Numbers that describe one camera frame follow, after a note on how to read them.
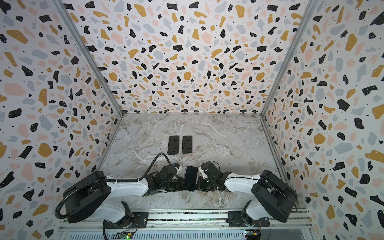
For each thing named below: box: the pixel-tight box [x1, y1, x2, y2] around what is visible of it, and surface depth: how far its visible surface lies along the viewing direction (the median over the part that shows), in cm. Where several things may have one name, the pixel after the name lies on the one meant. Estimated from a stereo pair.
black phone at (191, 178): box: [184, 166, 198, 192], surface depth 90 cm
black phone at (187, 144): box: [182, 135, 193, 154], surface depth 105 cm
